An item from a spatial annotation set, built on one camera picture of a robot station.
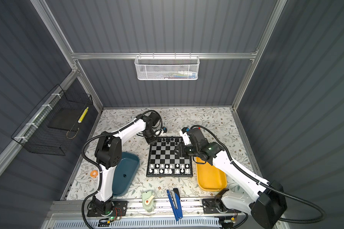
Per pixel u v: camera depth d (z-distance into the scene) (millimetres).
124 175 842
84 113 799
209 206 727
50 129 715
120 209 723
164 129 889
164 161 889
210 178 826
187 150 667
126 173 843
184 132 701
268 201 385
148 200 692
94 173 854
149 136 841
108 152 565
